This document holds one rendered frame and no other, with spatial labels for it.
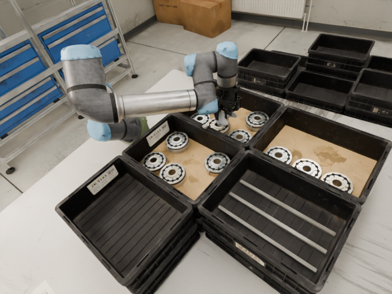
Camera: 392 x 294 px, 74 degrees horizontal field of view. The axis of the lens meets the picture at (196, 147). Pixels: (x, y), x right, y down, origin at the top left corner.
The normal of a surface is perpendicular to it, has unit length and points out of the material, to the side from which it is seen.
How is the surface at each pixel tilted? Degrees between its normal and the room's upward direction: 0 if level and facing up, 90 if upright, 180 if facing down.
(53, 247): 0
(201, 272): 0
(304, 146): 0
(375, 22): 90
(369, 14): 90
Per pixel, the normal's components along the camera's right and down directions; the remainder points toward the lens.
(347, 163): -0.14, -0.67
